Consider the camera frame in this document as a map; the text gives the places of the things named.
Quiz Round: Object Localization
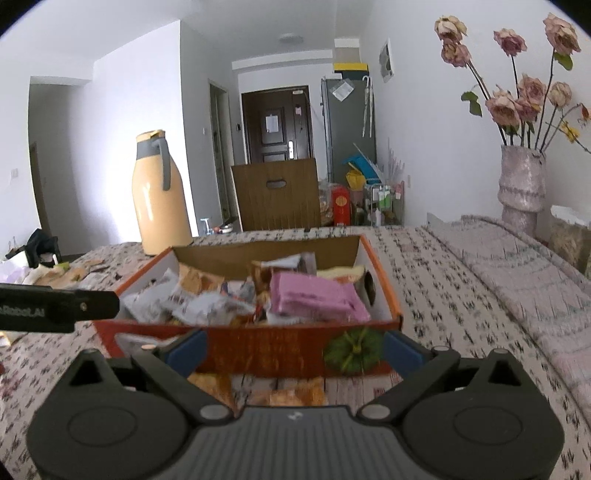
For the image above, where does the metal storage cart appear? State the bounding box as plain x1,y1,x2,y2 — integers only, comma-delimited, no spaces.
363,182,405,227

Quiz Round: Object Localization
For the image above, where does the calligraphy print tablecloth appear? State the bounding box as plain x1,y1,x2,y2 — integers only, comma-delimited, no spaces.
1,227,590,479

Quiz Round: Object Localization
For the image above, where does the dried pink rose bouquet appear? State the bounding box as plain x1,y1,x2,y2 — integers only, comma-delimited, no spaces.
434,13,590,154

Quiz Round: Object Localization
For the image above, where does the folded grey patterned cloth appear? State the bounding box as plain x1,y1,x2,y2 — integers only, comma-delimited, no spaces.
426,215,590,418

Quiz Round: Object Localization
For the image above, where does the pink textured vase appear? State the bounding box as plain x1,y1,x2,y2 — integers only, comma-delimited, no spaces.
497,146,546,237

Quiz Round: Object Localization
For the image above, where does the pumpkin oat crisp packet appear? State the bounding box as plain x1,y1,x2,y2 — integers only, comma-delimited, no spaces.
246,378,328,407

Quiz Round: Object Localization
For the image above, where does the white snack packet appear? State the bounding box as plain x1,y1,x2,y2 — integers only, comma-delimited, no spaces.
122,269,178,325

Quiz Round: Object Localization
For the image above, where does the orange cardboard snack box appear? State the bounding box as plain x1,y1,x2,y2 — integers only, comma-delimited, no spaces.
115,235,403,379

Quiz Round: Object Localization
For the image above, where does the yellow box on refrigerator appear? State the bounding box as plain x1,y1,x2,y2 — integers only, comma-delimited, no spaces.
334,62,369,72

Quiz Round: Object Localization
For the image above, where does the yellow thermos jug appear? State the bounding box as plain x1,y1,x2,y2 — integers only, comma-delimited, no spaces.
132,130,192,256

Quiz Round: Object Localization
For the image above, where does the pink snack bag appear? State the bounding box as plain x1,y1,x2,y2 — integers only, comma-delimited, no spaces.
270,271,372,323

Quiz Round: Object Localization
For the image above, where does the dark brown entrance door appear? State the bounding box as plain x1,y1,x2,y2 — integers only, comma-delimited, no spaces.
242,86,314,163

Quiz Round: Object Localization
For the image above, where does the grey refrigerator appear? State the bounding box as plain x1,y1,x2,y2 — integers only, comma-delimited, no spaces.
321,79,377,185

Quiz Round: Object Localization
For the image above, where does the red gift box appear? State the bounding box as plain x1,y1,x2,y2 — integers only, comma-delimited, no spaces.
331,185,351,226

